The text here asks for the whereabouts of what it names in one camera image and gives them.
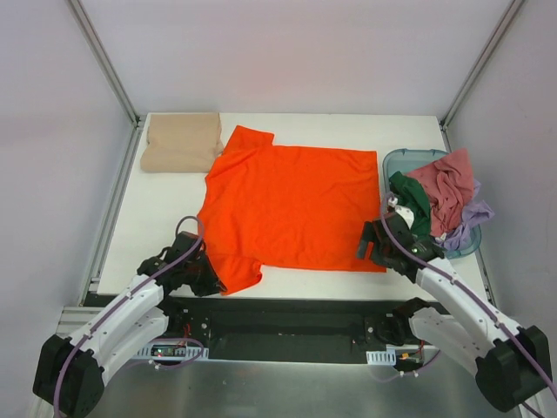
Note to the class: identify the left aluminium frame post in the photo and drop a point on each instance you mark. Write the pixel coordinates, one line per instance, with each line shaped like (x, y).
(102, 58)

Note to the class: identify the pink t shirt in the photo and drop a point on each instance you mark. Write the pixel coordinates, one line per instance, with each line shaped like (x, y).
(449, 185)

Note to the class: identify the green t shirt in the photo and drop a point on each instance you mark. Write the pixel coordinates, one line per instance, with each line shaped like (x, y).
(411, 194)

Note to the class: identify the orange t shirt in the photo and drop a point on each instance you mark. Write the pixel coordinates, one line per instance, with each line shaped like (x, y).
(286, 206)

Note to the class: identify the lavender t shirt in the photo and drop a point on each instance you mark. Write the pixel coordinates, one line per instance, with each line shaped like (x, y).
(474, 213)

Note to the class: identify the right white cable duct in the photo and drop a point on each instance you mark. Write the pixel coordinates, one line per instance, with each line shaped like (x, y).
(381, 358)

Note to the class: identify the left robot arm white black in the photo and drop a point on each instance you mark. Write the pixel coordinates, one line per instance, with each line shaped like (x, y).
(73, 371)

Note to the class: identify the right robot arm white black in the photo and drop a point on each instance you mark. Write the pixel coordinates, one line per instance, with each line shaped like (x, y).
(510, 363)

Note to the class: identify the teal plastic basket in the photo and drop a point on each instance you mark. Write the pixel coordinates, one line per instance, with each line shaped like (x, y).
(406, 160)

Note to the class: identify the folded beige t shirt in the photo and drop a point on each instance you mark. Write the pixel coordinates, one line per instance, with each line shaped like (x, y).
(182, 143)

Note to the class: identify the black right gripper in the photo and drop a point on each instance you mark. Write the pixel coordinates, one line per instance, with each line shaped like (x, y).
(372, 243)

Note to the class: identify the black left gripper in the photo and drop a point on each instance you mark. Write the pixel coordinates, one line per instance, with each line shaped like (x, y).
(208, 276)

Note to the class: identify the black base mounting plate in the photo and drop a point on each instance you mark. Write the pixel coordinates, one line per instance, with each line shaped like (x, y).
(314, 331)

